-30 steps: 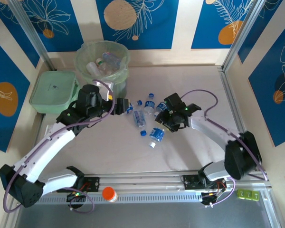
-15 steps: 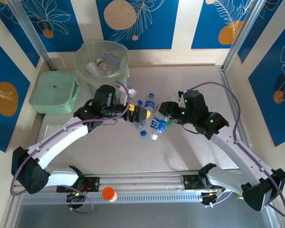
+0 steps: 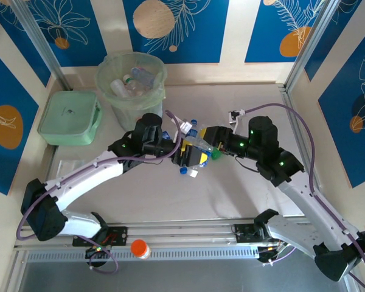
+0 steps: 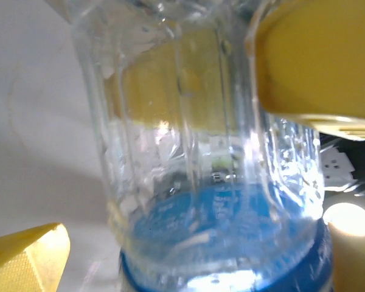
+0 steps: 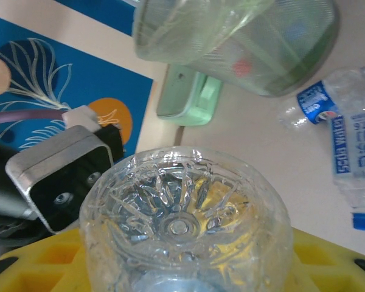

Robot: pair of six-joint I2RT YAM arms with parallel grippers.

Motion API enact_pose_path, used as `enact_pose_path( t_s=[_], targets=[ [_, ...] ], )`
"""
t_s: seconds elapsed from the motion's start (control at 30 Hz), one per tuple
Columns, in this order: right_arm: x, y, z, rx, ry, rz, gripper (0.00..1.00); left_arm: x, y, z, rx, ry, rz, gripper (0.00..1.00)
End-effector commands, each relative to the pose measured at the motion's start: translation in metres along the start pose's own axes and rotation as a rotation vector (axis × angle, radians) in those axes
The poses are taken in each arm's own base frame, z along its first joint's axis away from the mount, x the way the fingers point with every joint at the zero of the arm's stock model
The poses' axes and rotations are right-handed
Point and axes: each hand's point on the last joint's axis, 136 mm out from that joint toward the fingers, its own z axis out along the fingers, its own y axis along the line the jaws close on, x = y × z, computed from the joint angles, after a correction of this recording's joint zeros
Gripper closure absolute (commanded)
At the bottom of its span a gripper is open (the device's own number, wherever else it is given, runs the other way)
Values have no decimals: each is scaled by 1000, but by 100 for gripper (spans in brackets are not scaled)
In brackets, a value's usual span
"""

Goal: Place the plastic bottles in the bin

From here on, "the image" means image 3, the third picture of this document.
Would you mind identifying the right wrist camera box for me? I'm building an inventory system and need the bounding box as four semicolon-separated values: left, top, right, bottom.
228;108;247;125

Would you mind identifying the grey metal sheet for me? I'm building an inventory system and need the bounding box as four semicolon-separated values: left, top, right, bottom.
5;258;363;292

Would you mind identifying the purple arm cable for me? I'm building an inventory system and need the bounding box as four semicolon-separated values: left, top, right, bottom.
242;103;365;290
16;109;183;271

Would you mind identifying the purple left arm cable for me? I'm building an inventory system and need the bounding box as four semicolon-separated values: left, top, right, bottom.
16;109;183;271

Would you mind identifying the small black controller board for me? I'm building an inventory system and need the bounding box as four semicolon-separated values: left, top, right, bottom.
85;243;110;259
257;243;291;265

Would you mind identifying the clear plastic container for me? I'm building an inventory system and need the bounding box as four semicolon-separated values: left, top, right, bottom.
58;158;83;175

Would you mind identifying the mesh bin with green bag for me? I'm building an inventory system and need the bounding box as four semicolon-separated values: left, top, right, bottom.
96;52;168;133

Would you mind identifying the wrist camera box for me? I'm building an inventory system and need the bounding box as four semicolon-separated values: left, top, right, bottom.
228;108;247;125
178;119;194;133

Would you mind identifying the grey slotted cable duct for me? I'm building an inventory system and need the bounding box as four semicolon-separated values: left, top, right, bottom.
26;248;261;263

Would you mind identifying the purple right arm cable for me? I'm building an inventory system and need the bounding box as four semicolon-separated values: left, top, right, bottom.
242;103;365;290

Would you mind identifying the aluminium frame post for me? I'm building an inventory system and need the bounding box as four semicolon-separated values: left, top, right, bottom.
10;0;73;91
284;0;344;92

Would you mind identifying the orange lid jar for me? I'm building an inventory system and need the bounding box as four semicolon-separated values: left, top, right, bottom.
130;239;151;260

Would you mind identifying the clear square bottle white cap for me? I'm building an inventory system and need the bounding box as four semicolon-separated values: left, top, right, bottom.
109;78;127;97

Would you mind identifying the pale green lunch box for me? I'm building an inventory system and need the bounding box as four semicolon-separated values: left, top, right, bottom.
37;90;103;146

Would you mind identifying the long aluminium base rail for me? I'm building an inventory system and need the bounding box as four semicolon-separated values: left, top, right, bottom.
13;218;350;252

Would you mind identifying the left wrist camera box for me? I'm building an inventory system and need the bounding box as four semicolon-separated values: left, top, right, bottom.
178;119;194;133

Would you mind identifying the bluish clear plastic bottle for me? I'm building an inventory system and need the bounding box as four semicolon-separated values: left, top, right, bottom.
130;66;158;86

